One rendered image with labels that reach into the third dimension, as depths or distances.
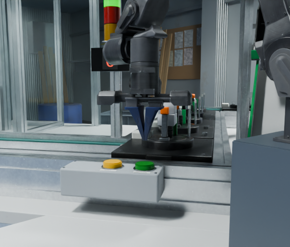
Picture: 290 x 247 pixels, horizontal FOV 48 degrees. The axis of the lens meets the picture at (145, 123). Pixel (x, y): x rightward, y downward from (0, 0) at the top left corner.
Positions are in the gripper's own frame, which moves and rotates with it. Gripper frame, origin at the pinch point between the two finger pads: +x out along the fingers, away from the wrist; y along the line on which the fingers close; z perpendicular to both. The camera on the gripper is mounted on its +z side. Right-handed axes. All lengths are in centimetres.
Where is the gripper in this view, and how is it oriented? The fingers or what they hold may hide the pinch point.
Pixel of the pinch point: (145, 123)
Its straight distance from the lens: 66.6
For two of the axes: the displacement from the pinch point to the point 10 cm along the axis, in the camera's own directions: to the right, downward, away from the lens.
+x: 0.0, 9.9, 1.2
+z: 2.0, -1.2, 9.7
